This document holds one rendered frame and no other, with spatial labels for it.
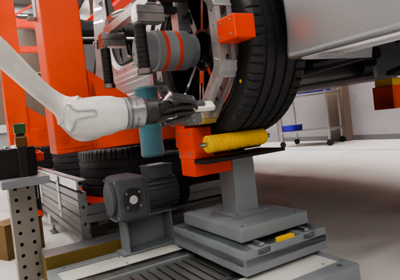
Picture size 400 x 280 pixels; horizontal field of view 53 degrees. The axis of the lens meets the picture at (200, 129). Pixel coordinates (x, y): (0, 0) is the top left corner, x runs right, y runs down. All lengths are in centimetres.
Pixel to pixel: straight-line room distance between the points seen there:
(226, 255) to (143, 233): 54
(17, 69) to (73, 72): 66
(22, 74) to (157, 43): 45
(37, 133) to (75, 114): 263
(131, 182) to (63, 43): 64
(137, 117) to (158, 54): 33
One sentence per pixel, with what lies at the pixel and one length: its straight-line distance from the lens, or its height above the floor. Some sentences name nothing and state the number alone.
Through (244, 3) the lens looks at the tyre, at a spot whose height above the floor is 93.
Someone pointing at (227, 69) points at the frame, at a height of 74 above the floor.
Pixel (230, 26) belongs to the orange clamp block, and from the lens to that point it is 119.
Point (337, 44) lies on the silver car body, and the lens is 111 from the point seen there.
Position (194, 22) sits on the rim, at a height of 96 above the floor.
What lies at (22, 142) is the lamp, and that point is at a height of 59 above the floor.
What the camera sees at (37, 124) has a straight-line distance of 370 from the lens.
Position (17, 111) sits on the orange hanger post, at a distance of 367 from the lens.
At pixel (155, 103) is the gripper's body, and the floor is 66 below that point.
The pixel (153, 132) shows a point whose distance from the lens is 149.
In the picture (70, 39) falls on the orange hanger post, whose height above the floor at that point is 99.
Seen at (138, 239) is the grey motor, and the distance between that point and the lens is 184.
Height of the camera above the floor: 60
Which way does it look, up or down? 1 degrees down
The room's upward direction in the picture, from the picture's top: 7 degrees counter-clockwise
